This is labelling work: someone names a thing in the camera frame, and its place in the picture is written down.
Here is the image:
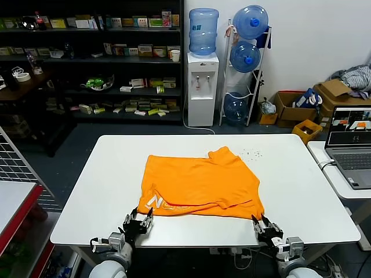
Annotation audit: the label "cola bottle red label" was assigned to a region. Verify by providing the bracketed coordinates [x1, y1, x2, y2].
[34, 11, 46, 31]

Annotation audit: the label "pile of grey clothes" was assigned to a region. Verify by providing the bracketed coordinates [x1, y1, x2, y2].
[330, 65, 371, 101]

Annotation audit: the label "white side table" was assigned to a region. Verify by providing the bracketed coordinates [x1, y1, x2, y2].
[306, 140, 371, 251]

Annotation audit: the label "white wire grid panel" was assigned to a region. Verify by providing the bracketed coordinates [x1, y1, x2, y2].
[0, 126, 56, 200]

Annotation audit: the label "brown wooden table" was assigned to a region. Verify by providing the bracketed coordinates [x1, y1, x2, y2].
[0, 71, 59, 159]

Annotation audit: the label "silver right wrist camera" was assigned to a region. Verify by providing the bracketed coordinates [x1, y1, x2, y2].
[285, 236, 304, 256]

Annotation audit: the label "blue water jug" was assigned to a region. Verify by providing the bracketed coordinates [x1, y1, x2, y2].
[230, 40, 261, 73]
[232, 5, 270, 41]
[223, 92, 249, 126]

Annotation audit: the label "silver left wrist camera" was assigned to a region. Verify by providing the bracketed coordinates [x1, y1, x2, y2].
[108, 231, 126, 250]

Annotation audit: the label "yellow plastic crate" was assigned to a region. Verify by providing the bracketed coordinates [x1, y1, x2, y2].
[292, 119, 323, 145]

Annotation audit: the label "white metal jug rack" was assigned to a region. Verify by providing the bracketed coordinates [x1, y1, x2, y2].
[219, 19, 273, 127]

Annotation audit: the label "labelled blue water bottle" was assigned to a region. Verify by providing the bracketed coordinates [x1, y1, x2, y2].
[188, 8, 220, 57]

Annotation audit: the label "large open cardboard box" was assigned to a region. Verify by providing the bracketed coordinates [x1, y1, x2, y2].
[274, 90, 318, 129]

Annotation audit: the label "black shelving unit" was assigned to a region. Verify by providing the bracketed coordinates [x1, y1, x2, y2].
[0, 0, 185, 127]

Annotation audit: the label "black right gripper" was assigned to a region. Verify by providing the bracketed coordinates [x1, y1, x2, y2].
[251, 213, 284, 246]

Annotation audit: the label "round glass bowl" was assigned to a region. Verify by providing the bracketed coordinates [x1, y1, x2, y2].
[20, 16, 38, 32]

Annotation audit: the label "small cardboard box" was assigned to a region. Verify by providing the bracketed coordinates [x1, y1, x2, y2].
[259, 112, 278, 125]

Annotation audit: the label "white laptop cable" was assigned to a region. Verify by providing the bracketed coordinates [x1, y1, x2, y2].
[318, 158, 336, 170]

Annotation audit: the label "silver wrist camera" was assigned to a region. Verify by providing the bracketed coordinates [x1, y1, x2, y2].
[285, 236, 304, 256]
[108, 231, 126, 250]

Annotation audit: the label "grey plastic bag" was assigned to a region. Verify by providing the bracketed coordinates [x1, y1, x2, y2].
[259, 97, 277, 115]

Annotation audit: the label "scattered dark crumbs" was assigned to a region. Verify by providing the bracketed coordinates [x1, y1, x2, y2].
[239, 148, 264, 162]

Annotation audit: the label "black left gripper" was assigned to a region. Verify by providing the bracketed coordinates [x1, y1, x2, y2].
[123, 207, 154, 243]

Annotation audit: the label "stacked cardboard boxes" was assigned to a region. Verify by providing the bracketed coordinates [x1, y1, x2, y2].
[314, 79, 371, 128]

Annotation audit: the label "orange t-shirt with white print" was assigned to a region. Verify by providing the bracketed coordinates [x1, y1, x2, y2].
[136, 146, 266, 220]

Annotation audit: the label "grey open laptop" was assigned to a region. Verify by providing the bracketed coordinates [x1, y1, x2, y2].
[324, 104, 371, 191]

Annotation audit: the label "white dispenser power cable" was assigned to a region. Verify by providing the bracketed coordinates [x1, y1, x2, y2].
[182, 92, 216, 136]

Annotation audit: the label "yellow green medicine box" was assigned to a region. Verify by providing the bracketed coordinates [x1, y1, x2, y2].
[137, 44, 154, 57]

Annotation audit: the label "green snack bag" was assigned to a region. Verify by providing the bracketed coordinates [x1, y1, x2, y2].
[80, 74, 115, 91]

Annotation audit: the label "white water dispenser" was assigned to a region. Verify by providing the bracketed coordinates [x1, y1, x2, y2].
[187, 52, 220, 127]

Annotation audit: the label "red framed white cart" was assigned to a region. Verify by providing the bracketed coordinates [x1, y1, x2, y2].
[0, 181, 56, 278]

